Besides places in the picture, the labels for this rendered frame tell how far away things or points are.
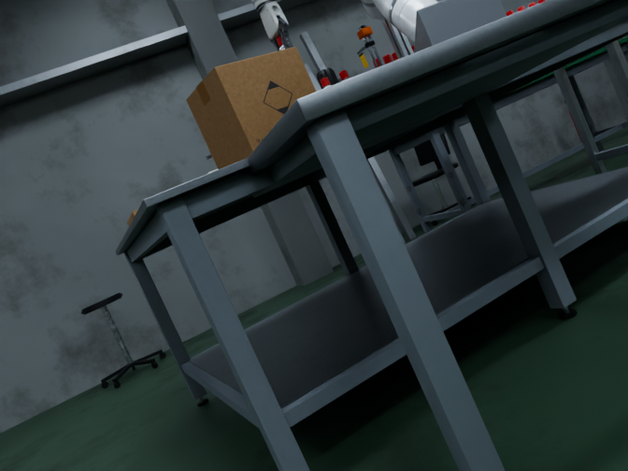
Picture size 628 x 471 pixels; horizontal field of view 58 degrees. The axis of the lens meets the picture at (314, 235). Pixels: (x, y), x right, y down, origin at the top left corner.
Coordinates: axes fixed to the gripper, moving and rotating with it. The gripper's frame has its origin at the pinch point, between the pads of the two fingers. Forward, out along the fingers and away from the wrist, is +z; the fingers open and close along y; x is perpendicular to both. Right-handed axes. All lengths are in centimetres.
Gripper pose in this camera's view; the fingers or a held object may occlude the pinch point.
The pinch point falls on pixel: (284, 47)
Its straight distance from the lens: 212.3
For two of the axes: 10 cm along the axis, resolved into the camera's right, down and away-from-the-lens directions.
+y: -3.7, 1.0, 9.2
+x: -8.4, 4.0, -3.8
